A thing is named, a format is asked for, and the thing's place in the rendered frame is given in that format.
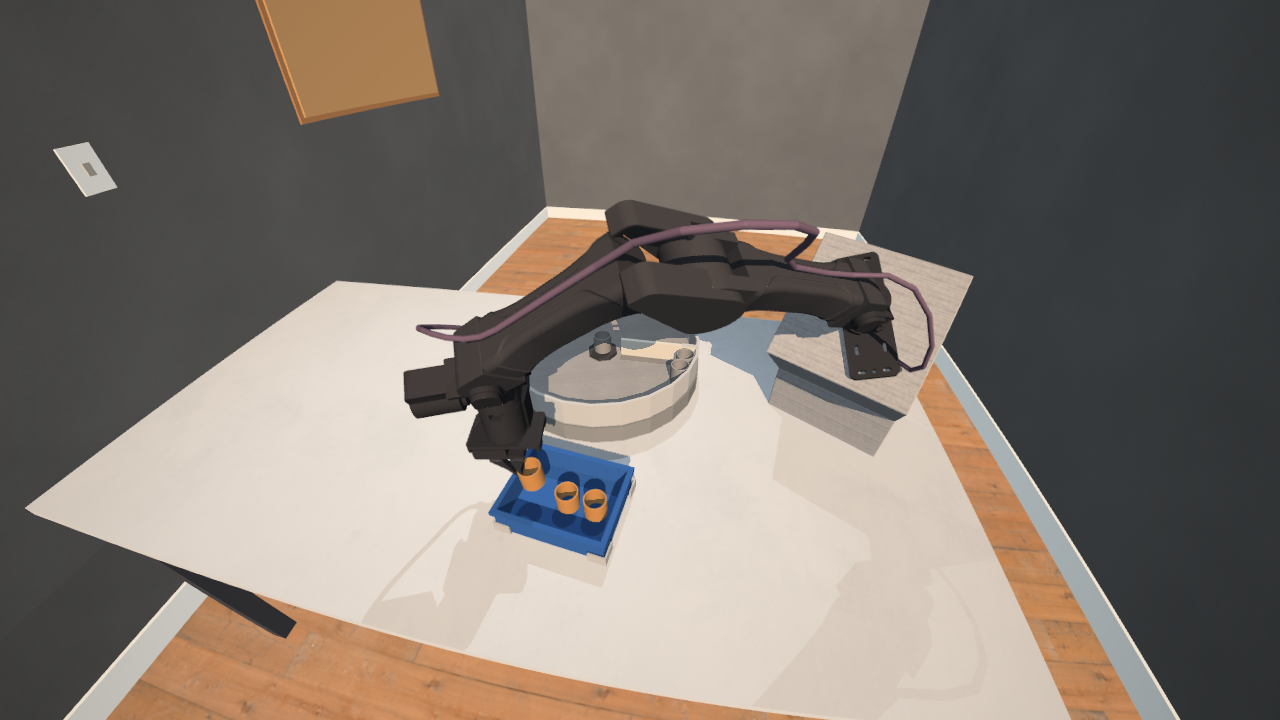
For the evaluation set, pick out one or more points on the beige round turntable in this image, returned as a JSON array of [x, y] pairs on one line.
[[619, 395]]

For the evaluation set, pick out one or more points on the bronze bushing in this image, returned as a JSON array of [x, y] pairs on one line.
[[535, 481], [567, 489], [595, 496]]

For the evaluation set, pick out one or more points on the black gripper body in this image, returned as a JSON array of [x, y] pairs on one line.
[[504, 434]]

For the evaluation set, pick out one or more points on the blue open crate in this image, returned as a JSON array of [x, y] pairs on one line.
[[535, 514]]

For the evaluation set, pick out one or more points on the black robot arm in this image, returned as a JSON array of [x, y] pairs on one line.
[[691, 289]]

